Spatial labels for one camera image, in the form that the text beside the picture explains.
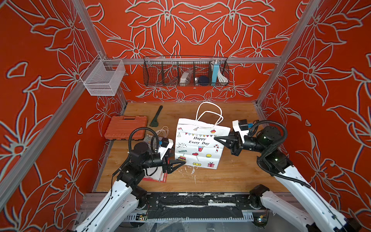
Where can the dark blue round object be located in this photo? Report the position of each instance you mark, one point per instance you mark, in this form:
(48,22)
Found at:
(203,80)

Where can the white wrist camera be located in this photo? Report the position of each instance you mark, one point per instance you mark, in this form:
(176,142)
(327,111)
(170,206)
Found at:
(241,129)
(165,145)

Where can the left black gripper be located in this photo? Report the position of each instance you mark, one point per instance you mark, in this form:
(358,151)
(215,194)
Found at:
(169,168)

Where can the light blue box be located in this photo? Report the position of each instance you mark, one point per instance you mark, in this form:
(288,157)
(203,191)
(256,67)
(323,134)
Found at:
(215,70)

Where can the dark green scraper tool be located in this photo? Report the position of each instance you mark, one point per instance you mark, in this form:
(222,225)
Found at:
(154,123)

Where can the black wire wall basket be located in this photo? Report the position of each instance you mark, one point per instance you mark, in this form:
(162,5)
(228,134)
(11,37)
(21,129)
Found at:
(165,71)

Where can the white paper bag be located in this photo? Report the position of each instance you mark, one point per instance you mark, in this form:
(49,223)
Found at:
(195,143)

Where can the silver pouch in basket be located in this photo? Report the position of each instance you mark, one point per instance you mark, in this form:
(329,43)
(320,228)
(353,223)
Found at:
(186,78)

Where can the red RICH paper bag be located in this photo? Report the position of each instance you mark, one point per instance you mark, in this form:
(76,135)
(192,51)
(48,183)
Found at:
(152,180)

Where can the orange plastic tool case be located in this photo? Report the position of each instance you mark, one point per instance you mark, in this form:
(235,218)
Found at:
(120,127)

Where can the red paper bag blue panel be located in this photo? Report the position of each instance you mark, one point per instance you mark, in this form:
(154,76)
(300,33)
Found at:
(164,177)

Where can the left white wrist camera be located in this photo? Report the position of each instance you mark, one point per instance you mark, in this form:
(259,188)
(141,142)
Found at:
(165,145)

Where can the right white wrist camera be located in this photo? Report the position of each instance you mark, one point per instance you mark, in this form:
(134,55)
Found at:
(241,129)

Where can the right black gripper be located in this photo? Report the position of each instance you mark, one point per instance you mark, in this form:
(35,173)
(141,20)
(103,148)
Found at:
(236,150)

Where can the floral patterned paper bag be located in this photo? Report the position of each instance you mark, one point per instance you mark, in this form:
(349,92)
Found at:
(155,173)

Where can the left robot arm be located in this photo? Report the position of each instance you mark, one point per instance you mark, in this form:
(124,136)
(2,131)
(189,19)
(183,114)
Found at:
(125,194)

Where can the white wire mesh basket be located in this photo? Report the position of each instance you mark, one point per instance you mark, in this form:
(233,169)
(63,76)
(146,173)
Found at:
(103,78)

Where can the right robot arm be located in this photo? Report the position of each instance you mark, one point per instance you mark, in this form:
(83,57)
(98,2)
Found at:
(265,137)

